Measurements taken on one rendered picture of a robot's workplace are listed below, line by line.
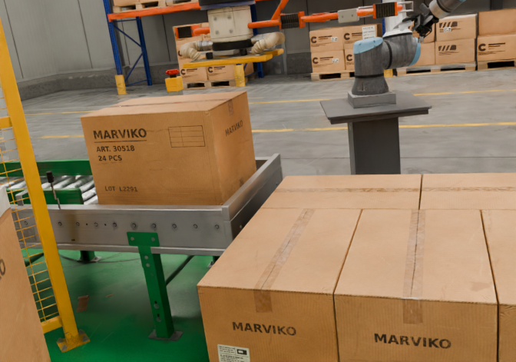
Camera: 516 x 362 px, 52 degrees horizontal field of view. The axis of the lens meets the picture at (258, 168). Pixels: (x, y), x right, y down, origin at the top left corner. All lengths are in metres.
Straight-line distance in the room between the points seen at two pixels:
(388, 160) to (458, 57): 6.34
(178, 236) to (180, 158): 0.30
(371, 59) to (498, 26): 6.90
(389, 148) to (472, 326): 1.52
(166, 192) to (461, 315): 1.26
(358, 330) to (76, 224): 1.30
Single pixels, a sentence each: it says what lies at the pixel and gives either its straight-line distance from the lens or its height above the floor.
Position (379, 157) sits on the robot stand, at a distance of 2.80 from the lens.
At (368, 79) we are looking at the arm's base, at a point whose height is 0.88.
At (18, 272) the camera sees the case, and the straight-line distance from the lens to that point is 1.09.
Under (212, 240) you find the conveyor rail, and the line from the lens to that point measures 2.02.
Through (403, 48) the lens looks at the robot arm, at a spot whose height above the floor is 1.01.
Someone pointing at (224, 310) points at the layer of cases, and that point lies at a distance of 1.57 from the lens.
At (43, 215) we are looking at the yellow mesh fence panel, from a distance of 2.28.
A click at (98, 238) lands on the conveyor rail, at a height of 0.46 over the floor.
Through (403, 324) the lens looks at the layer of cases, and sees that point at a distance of 1.45.
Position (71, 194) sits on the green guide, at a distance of 2.42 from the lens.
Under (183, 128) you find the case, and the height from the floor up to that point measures 0.88.
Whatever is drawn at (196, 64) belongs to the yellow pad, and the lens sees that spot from 2.07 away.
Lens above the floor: 1.27
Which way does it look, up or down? 16 degrees down
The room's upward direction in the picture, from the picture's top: 7 degrees counter-clockwise
